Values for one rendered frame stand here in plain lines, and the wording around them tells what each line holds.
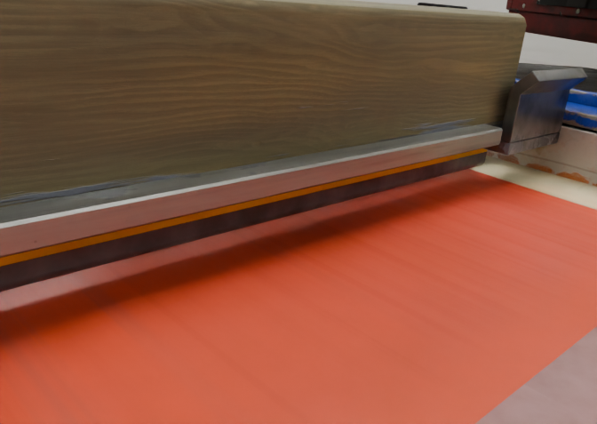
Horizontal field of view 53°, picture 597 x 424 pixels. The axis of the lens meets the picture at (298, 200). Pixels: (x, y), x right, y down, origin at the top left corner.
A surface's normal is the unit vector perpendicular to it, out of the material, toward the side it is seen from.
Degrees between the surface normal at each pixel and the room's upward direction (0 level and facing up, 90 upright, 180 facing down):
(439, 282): 0
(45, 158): 90
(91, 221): 90
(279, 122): 90
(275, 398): 0
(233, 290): 0
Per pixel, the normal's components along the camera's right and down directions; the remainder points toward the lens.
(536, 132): 0.69, 0.30
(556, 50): -0.72, 0.17
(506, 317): 0.09, -0.94
